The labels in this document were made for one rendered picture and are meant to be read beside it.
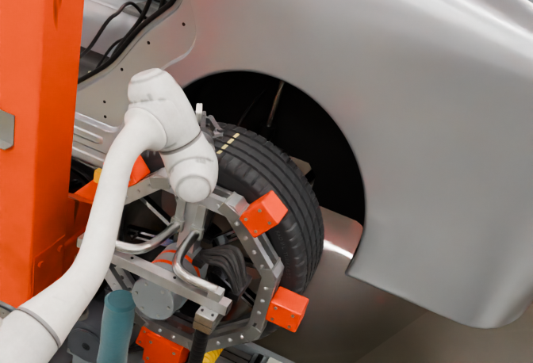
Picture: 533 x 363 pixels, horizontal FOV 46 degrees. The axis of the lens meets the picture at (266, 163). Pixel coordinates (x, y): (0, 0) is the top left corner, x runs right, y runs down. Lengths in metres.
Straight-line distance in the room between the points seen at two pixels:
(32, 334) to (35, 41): 0.75
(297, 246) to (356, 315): 1.49
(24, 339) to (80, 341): 1.18
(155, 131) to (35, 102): 0.49
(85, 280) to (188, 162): 0.32
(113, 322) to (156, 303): 0.20
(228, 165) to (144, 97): 0.46
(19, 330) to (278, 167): 0.91
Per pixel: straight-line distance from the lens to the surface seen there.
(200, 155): 1.33
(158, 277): 1.58
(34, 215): 1.86
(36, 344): 1.12
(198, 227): 1.68
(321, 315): 3.08
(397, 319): 3.24
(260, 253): 1.64
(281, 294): 1.75
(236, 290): 1.56
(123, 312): 1.82
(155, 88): 1.27
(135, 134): 1.25
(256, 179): 1.67
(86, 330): 2.25
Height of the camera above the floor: 2.02
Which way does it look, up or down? 29 degrees down
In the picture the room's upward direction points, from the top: 15 degrees clockwise
